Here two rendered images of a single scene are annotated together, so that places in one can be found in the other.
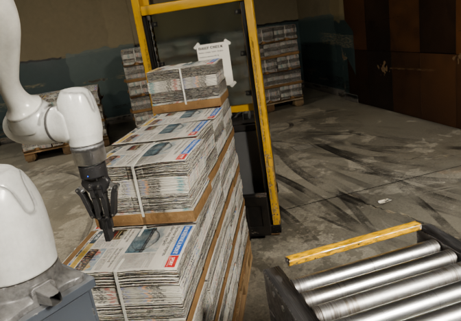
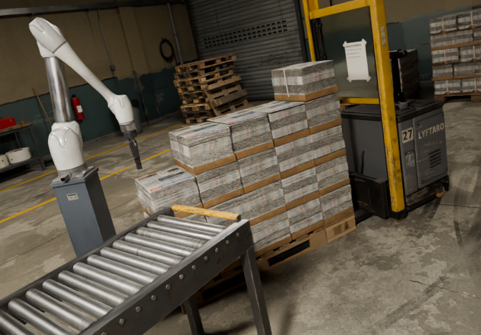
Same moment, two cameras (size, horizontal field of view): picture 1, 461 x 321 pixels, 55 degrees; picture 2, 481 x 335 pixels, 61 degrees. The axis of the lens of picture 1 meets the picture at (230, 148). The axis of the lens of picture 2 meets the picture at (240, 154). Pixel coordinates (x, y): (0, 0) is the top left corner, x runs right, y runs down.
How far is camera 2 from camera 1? 1.94 m
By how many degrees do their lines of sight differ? 52
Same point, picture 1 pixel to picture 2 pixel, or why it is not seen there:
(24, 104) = (109, 100)
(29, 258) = (61, 162)
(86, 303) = (83, 187)
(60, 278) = (75, 174)
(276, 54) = not seen: outside the picture
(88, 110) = (119, 107)
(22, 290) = (61, 173)
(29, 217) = (61, 148)
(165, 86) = (279, 81)
